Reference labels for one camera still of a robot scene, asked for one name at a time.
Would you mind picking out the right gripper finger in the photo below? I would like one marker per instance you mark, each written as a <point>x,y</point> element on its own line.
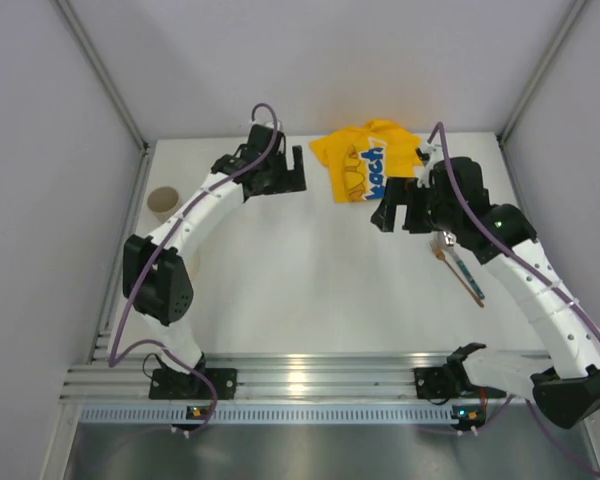
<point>416,213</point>
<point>395,194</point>

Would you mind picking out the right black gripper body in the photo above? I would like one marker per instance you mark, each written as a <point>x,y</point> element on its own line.
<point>410,203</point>

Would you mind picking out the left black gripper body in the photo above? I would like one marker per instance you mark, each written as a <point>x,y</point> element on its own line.
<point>284,179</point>

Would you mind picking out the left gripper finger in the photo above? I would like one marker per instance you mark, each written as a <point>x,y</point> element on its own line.
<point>294,180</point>
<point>263,183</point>

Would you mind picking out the yellow pikachu cloth placemat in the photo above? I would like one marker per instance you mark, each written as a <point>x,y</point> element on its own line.
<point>360,160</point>

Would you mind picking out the white paper plate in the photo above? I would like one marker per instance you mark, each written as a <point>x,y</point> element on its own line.
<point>195,263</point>

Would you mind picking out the beige paper cup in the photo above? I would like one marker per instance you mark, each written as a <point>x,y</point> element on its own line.
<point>163,202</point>

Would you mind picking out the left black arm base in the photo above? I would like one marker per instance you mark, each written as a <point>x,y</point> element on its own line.
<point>168,384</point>

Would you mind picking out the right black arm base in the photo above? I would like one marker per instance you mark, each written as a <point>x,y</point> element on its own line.
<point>437,386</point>

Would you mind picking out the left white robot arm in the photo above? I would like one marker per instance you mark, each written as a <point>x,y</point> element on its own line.
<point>156,283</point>

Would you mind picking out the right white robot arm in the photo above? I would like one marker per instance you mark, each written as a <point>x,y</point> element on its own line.
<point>565,387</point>

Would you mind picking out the wooden fork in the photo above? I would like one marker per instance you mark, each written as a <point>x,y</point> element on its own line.
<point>440,255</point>

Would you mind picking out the metal spoon teal handle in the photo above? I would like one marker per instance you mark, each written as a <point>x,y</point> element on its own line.
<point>449,241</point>

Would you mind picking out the aluminium rail frame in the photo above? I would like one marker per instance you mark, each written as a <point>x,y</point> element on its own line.
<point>269,378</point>

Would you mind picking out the perforated cable duct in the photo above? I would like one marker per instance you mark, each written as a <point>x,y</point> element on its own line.
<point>284,414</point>

